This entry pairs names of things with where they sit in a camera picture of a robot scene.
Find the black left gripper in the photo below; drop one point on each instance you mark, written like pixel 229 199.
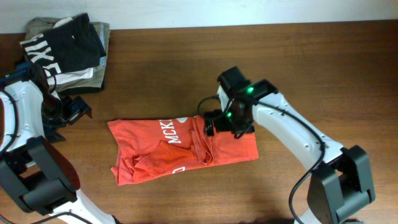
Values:
pixel 53 134

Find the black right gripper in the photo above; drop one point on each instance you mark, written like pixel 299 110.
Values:
pixel 216 119

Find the light blue folded garment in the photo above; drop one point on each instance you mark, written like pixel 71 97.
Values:
pixel 101 37

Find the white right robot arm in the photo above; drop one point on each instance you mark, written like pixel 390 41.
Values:
pixel 338 181

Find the orange FRAM t-shirt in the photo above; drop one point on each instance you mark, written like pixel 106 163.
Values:
pixel 149 149

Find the olive grey folded garment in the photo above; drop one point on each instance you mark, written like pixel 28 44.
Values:
pixel 38 25

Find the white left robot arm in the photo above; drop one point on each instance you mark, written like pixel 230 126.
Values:
pixel 34 174

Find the black shirt white lettering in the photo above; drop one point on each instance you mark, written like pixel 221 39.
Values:
pixel 71 47

